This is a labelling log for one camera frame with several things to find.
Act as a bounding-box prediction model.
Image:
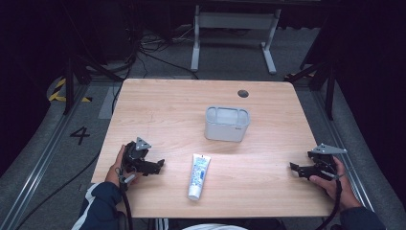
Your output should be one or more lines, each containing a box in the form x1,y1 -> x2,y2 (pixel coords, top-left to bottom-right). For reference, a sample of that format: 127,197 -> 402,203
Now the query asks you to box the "black floor cable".
13,149 -> 102,230

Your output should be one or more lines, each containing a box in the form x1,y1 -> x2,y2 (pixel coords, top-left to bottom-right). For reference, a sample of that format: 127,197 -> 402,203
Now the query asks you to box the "person's right hand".
308,155 -> 364,212

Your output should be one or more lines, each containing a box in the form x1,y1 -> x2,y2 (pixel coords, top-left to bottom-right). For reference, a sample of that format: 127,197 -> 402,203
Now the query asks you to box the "metal floor rail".
310,89 -> 375,212
0,83 -> 91,230

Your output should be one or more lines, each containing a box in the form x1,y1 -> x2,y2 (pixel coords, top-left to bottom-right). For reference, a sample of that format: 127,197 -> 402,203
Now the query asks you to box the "black tripod stand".
283,60 -> 337,122
61,52 -> 124,116

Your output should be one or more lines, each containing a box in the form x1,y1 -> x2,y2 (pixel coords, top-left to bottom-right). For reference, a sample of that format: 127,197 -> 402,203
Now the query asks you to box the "person's left hand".
104,144 -> 142,188

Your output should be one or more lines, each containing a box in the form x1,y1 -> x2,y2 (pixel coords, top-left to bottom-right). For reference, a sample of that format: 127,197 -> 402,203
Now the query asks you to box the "person's white clothing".
181,222 -> 249,230

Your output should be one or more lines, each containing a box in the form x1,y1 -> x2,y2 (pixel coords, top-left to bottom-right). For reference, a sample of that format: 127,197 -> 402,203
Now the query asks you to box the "white metal table frame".
190,4 -> 282,76

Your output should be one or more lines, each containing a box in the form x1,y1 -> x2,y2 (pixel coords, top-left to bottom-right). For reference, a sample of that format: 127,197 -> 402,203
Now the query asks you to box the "right hand-held gripper cable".
317,171 -> 344,230

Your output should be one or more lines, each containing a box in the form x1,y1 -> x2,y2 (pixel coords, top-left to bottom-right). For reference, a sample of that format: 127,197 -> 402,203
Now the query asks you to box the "hand-held gripper cable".
317,171 -> 344,230
115,167 -> 136,230

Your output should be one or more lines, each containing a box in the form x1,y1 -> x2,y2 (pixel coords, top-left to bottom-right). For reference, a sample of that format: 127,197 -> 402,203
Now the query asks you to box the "bundle of floor cables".
109,23 -> 200,114

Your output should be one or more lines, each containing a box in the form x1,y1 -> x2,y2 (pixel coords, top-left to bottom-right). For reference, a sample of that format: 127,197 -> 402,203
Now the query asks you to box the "left hand-held gripper cable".
115,167 -> 136,230

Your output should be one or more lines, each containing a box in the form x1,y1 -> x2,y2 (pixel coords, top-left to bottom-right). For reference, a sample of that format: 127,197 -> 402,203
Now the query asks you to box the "grey plastic organiser box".
203,105 -> 252,144

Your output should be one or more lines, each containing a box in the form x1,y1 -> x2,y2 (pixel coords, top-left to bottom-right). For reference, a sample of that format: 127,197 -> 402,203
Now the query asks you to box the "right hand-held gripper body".
307,143 -> 349,180

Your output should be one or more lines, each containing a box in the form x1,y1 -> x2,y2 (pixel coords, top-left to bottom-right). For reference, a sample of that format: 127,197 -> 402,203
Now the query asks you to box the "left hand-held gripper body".
122,136 -> 154,175

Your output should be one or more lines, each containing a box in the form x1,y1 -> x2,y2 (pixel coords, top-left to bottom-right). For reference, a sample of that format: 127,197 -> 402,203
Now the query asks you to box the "white toothpaste tube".
187,153 -> 212,202

